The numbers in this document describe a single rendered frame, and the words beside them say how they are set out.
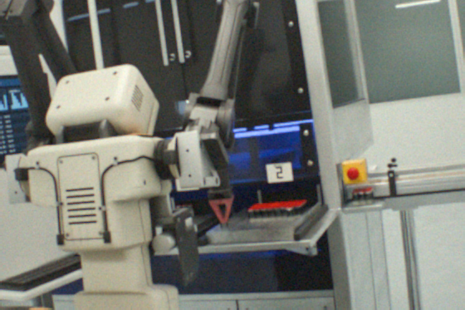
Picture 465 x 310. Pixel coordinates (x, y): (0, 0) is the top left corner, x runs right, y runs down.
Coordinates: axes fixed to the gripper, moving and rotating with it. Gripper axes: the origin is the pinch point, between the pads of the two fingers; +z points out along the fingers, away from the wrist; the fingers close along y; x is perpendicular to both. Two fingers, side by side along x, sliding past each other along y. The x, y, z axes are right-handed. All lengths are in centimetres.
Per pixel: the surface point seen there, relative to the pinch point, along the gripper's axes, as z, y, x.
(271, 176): -6.8, 29.7, -14.5
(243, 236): 4.1, -6.5, -5.6
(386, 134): 26, 475, -129
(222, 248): 6.6, -7.5, 0.8
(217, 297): 36, 37, 10
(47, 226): 2, 29, 66
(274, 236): 4.5, -9.0, -14.2
